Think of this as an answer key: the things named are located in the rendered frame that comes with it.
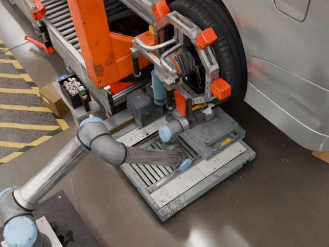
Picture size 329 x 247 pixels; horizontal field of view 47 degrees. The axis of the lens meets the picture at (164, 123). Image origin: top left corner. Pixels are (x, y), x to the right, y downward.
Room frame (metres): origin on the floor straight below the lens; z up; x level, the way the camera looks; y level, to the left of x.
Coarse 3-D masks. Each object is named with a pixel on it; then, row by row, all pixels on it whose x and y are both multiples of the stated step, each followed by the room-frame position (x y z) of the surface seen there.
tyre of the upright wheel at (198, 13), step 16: (176, 0) 1.92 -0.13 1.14; (192, 0) 1.85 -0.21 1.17; (208, 0) 1.82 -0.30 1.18; (192, 16) 1.75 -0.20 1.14; (208, 16) 1.70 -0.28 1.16; (224, 16) 1.71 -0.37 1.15; (224, 32) 1.62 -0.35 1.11; (224, 48) 1.56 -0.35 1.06; (240, 48) 1.59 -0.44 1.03; (224, 64) 1.52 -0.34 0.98; (240, 64) 1.55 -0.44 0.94; (240, 80) 1.53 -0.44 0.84
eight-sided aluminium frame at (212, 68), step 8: (168, 16) 1.80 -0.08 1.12; (176, 16) 1.81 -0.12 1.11; (160, 24) 1.88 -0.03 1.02; (176, 24) 1.75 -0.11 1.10; (184, 24) 1.75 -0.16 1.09; (192, 24) 1.70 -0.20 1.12; (160, 32) 1.96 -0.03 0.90; (184, 32) 1.68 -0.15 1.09; (192, 32) 1.63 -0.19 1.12; (160, 40) 1.97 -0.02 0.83; (192, 40) 1.61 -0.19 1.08; (208, 48) 1.59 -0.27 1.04; (160, 56) 1.91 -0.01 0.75; (200, 56) 1.56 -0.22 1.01; (208, 56) 1.57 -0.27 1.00; (208, 64) 1.52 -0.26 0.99; (216, 64) 1.53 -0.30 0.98; (208, 72) 1.50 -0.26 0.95; (216, 72) 1.51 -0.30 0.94; (208, 80) 1.50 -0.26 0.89; (176, 88) 1.76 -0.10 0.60; (184, 88) 1.76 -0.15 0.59; (208, 88) 1.50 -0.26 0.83; (184, 96) 1.69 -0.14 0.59; (192, 96) 1.66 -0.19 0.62; (200, 96) 1.57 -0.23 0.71; (208, 96) 1.50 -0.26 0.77; (192, 104) 1.62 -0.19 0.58
